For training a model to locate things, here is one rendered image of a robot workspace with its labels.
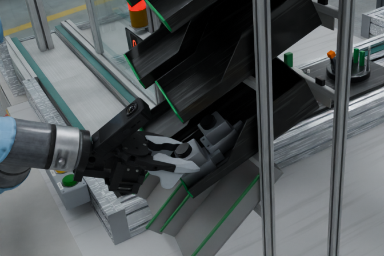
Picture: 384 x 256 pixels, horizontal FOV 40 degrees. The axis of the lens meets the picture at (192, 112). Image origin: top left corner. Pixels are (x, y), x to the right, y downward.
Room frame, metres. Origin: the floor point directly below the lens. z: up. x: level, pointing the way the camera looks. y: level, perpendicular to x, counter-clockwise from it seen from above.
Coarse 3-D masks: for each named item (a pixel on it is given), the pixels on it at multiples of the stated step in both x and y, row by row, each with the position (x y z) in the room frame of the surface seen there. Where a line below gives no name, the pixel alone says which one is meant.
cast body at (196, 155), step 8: (184, 144) 0.77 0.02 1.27; (192, 144) 0.77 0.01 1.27; (176, 152) 0.76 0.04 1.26; (184, 152) 0.75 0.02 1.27; (192, 152) 0.75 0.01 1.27; (200, 152) 0.75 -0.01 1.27; (208, 152) 0.79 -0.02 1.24; (216, 152) 0.78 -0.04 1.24; (192, 160) 0.74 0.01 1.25; (200, 160) 0.75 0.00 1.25; (208, 160) 0.75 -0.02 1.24; (216, 160) 0.77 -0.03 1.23; (208, 168) 0.75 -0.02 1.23; (216, 168) 0.75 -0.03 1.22; (184, 176) 0.74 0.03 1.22; (192, 176) 0.75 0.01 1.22; (200, 176) 0.75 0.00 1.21; (192, 184) 0.75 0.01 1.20
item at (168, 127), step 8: (160, 104) 0.99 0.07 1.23; (168, 104) 1.00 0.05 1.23; (152, 112) 0.99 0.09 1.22; (160, 112) 0.99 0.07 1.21; (168, 112) 0.98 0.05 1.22; (200, 112) 0.88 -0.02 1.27; (208, 112) 0.89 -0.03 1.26; (152, 120) 0.98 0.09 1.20; (160, 120) 0.97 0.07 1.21; (168, 120) 0.95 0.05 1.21; (176, 120) 0.94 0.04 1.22; (192, 120) 0.88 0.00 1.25; (200, 120) 0.88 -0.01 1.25; (144, 128) 0.97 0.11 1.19; (152, 128) 0.95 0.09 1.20; (160, 128) 0.94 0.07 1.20; (168, 128) 0.93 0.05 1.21; (176, 128) 0.91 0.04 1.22; (184, 128) 0.87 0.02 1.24; (192, 128) 0.88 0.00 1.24; (168, 136) 0.90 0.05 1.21; (176, 136) 0.87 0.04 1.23; (184, 136) 0.87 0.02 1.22
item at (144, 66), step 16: (208, 16) 0.89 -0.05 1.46; (160, 32) 1.00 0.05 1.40; (176, 32) 0.99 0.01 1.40; (192, 32) 0.88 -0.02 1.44; (144, 48) 0.99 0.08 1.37; (160, 48) 0.96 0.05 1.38; (176, 48) 0.93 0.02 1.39; (192, 48) 0.88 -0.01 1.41; (144, 64) 0.94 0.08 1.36; (160, 64) 0.87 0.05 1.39; (176, 64) 0.87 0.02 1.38; (144, 80) 0.86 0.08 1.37
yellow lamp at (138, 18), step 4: (132, 12) 1.39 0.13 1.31; (136, 12) 1.39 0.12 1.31; (140, 12) 1.39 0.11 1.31; (144, 12) 1.40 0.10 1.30; (132, 16) 1.40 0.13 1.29; (136, 16) 1.39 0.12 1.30; (140, 16) 1.39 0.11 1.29; (144, 16) 1.40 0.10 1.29; (132, 20) 1.40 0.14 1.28; (136, 20) 1.39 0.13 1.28; (140, 20) 1.39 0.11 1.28; (144, 20) 1.39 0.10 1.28; (132, 24) 1.40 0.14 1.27; (136, 24) 1.39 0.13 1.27; (140, 24) 1.39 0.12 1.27; (144, 24) 1.39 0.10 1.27
